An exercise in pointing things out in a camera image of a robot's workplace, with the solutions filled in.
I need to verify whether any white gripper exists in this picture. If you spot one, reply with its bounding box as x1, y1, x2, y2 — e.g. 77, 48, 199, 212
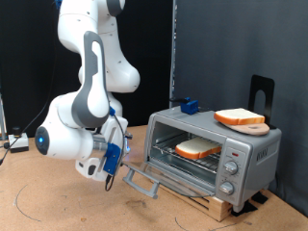
75, 115, 134, 183

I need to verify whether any metal spatula with blue block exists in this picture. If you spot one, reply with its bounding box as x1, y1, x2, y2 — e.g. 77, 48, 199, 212
168, 96, 216, 116

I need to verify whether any white bread slice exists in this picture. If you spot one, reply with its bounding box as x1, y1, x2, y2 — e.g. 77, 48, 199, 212
174, 137, 222, 161
213, 108, 266, 127

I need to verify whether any silver oven knob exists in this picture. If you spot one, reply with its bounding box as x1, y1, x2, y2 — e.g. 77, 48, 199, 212
218, 181, 235, 196
223, 160, 239, 176

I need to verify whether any silver toaster oven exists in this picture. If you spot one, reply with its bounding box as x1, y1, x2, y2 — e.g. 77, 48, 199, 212
142, 105, 283, 214

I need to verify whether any tall aluminium pole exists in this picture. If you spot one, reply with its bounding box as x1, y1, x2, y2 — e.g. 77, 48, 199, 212
168, 0, 178, 109

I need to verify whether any grey emergency stop box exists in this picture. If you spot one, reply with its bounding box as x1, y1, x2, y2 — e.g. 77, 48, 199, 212
8, 126, 30, 154

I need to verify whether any slatted wooden crate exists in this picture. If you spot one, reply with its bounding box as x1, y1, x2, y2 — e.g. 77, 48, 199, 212
160, 184, 234, 223

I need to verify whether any round wooden board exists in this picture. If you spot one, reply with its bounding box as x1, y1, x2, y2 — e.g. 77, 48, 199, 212
220, 121, 270, 137

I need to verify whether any short metal pole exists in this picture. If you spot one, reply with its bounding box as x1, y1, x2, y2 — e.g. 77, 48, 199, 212
0, 92, 8, 141

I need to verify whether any black backdrop curtain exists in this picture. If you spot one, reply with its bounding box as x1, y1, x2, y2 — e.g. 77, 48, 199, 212
0, 0, 174, 140

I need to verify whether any black foam pad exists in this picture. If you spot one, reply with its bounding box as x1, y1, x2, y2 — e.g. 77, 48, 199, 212
251, 192, 270, 205
230, 200, 259, 218

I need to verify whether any black metal bookend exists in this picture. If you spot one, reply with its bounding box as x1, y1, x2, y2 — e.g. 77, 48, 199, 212
248, 74, 277, 130

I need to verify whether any grey backdrop curtain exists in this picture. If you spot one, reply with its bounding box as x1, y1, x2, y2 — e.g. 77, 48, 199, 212
174, 0, 308, 217

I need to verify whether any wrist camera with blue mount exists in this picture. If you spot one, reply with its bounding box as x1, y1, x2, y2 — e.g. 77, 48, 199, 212
103, 142, 123, 177

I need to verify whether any black camera cable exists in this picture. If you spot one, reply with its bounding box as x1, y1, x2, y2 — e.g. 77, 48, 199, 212
104, 112, 127, 193

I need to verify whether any metal wire oven rack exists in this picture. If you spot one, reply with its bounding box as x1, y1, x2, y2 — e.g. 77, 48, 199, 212
152, 133, 223, 174

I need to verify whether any long black cable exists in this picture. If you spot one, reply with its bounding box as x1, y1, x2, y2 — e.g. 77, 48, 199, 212
0, 44, 61, 167

